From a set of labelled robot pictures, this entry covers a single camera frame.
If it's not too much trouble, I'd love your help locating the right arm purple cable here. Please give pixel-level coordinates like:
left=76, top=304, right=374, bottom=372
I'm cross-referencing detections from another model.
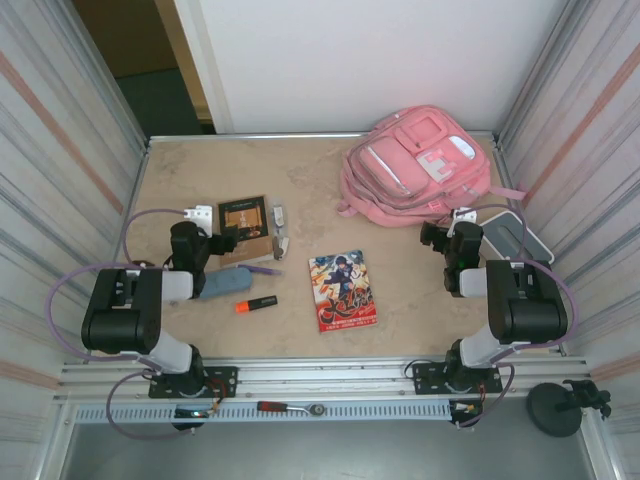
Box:
left=452, top=202, right=580, bottom=430

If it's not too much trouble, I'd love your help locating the brown cover book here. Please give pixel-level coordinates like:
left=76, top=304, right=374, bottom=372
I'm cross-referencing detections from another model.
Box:
left=215, top=194, right=276, bottom=268

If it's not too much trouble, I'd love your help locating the black orange highlighter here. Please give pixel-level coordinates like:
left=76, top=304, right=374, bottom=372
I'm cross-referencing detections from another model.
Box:
left=234, top=294, right=279, bottom=315

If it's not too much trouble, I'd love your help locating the white slotted cable duct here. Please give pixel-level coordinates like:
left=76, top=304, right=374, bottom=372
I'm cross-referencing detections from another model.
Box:
left=73, top=402, right=454, bottom=424

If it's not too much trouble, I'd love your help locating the grey white box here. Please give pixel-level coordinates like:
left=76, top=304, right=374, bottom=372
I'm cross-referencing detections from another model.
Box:
left=478, top=209, right=556, bottom=266

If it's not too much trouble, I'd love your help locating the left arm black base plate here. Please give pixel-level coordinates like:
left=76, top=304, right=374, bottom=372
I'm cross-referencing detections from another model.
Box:
left=148, top=365, right=239, bottom=399

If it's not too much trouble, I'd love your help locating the brown wooden door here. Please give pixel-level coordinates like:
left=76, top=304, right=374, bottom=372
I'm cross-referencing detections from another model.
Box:
left=72, top=0, right=177, bottom=77

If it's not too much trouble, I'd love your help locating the aluminium mounting rail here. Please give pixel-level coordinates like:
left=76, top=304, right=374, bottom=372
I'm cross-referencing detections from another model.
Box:
left=54, top=355, right=591, bottom=404

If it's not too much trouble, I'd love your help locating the blue pencil case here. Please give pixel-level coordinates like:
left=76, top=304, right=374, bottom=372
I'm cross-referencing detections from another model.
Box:
left=197, top=264, right=255, bottom=302

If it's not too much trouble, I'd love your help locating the pink backpack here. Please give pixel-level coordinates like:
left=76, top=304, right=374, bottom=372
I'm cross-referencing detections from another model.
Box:
left=335, top=104, right=529, bottom=229

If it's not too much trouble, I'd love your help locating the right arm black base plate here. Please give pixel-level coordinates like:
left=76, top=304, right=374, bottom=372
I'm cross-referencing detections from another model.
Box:
left=412, top=360, right=503, bottom=396

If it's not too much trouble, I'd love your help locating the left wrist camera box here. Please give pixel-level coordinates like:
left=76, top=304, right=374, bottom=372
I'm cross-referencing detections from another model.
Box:
left=182, top=203, right=214, bottom=224

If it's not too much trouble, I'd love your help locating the colourful manga book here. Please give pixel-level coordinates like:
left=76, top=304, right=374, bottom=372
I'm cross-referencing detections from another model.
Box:
left=307, top=248, right=382, bottom=335

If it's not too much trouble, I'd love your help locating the purple pen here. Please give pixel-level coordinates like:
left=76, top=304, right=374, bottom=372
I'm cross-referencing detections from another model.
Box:
left=237, top=263, right=284, bottom=277

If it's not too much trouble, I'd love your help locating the red handled ratchet tool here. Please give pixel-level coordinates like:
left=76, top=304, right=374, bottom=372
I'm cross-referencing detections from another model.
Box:
left=256, top=399, right=327, bottom=417

